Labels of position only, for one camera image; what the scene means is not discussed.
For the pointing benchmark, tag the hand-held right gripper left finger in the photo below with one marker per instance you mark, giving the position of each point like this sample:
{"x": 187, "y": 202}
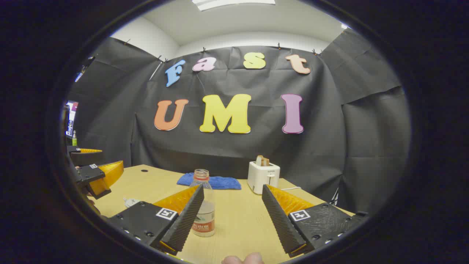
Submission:
{"x": 185, "y": 220}

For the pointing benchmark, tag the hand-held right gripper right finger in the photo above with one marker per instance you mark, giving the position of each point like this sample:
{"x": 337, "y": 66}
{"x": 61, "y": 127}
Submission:
{"x": 282, "y": 223}

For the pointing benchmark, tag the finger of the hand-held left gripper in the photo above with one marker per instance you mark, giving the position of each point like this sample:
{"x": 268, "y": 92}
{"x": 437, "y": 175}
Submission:
{"x": 86, "y": 158}
{"x": 89, "y": 174}

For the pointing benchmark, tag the clear plastic water bottle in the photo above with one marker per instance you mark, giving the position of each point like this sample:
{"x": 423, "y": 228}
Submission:
{"x": 206, "y": 212}

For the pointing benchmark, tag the white teacup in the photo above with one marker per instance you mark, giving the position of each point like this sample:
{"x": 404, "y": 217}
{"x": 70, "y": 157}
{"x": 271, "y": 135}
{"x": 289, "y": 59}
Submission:
{"x": 135, "y": 204}

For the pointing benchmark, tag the green drink bottle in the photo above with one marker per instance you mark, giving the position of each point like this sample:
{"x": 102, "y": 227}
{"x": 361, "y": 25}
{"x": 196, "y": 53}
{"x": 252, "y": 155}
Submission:
{"x": 74, "y": 139}

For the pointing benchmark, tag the computer monitor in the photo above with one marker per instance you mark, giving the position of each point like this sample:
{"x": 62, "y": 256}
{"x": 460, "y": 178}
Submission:
{"x": 71, "y": 119}

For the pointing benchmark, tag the white toaster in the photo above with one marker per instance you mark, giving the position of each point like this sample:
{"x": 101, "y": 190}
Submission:
{"x": 261, "y": 178}

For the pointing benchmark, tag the blue folded towel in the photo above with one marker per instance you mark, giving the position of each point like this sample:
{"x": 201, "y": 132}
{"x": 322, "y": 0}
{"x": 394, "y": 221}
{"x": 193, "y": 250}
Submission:
{"x": 223, "y": 182}

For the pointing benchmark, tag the bread slice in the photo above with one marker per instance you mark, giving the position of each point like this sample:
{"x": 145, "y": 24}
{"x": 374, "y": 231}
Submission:
{"x": 262, "y": 160}

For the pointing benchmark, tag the black backdrop cloth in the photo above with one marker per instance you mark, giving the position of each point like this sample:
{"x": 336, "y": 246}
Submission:
{"x": 227, "y": 150}

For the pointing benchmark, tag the ceiling light panel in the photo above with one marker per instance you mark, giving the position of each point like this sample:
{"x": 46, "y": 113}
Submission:
{"x": 234, "y": 3}

